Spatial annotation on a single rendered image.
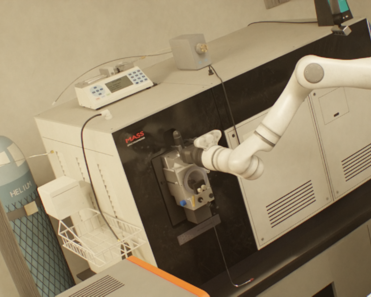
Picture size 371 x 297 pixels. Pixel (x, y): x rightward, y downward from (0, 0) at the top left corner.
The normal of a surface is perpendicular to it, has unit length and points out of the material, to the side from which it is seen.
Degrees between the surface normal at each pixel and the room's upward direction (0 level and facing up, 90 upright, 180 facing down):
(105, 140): 90
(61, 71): 90
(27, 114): 90
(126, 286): 0
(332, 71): 78
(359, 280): 90
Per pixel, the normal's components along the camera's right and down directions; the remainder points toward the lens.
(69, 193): 0.53, 0.11
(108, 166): -0.80, 0.40
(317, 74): -0.05, 0.20
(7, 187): 0.32, 0.19
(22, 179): 0.77, -0.04
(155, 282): -0.29, -0.91
